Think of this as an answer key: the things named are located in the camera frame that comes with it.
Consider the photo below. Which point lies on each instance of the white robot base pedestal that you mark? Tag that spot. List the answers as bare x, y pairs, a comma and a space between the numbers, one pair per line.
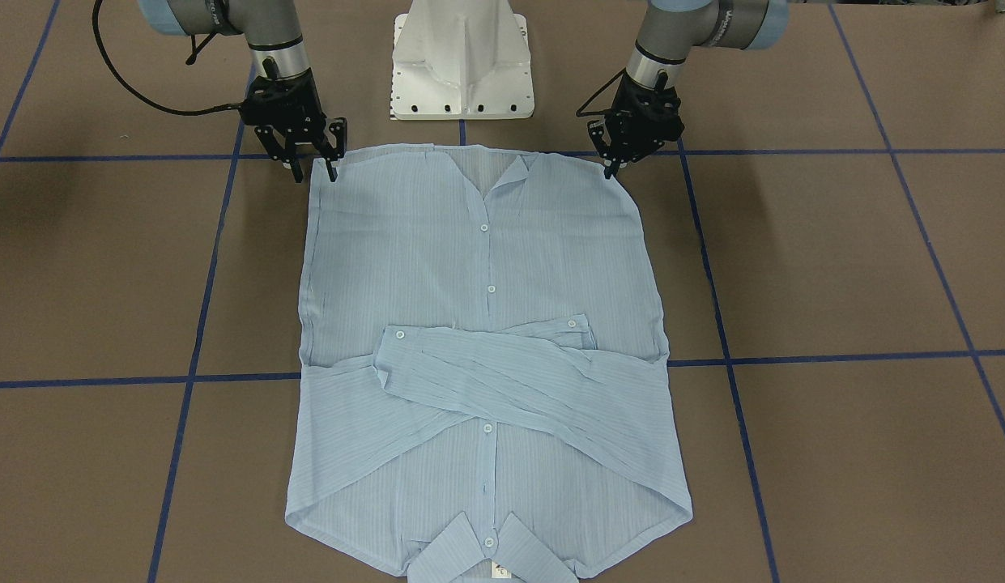
461, 61

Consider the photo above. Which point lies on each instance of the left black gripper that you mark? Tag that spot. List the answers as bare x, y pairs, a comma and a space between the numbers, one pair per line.
641, 134

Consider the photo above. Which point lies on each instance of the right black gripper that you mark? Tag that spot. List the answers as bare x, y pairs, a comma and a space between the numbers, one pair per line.
292, 142

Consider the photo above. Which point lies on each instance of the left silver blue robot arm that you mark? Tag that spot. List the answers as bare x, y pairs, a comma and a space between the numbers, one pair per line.
671, 29

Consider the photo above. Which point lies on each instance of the light blue button-up shirt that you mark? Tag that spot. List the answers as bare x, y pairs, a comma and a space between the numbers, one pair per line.
484, 379

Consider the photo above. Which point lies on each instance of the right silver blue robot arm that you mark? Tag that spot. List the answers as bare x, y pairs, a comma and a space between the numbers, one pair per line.
271, 29

